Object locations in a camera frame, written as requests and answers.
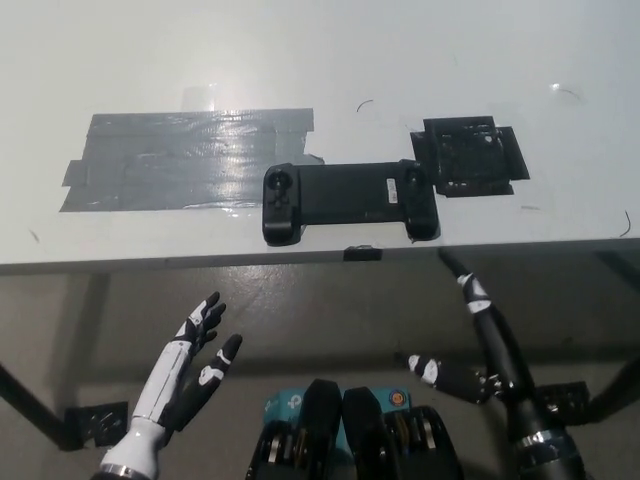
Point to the black game controller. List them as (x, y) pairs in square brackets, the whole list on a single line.
[(345, 192)]

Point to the black desk leg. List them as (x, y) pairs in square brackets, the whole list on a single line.
[(35, 405), (615, 385)]

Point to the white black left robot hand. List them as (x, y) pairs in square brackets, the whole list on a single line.
[(167, 375)]

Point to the grey duct tape patch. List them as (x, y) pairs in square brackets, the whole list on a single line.
[(175, 165)]

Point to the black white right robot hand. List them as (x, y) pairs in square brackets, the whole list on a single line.
[(510, 370)]

